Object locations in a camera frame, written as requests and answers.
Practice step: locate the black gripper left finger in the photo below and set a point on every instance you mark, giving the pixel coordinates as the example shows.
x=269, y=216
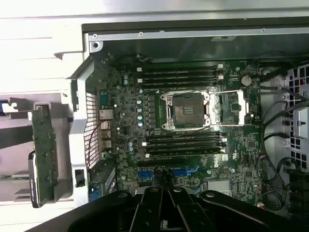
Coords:
x=108, y=212

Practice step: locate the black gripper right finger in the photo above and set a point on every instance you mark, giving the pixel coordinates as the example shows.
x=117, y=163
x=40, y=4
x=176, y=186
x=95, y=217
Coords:
x=217, y=212

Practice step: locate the silver chipset heat sink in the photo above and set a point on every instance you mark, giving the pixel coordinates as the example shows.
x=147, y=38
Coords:
x=218, y=186

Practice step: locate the blue expansion slot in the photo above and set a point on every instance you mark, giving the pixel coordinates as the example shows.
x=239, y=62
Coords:
x=181, y=172

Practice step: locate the black expansion slot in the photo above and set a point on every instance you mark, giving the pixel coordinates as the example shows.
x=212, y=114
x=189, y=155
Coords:
x=161, y=162

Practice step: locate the black case fan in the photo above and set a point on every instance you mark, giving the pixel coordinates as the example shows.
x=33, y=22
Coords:
x=299, y=191

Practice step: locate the grey parts rack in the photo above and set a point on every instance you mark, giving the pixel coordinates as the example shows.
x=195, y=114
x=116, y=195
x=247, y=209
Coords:
x=17, y=191

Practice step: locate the open black PC case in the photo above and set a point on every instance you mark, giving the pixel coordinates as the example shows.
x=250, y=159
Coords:
x=79, y=120

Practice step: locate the green motherboard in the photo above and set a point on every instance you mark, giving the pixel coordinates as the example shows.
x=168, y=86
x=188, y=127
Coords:
x=130, y=113

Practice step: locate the silver socket cover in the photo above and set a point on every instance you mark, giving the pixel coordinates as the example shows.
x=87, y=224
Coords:
x=214, y=108

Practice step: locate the CPU socket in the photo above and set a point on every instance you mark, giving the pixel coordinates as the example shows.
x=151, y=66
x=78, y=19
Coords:
x=186, y=111

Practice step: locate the perforated metal drive cage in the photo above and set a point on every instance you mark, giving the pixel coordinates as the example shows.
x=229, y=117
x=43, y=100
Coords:
x=300, y=120

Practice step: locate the silver coin cell battery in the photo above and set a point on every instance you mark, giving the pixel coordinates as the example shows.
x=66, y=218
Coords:
x=246, y=80

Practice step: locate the hard disk in blue carrier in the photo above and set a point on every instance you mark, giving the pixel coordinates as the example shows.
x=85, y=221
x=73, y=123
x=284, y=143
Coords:
x=2, y=106

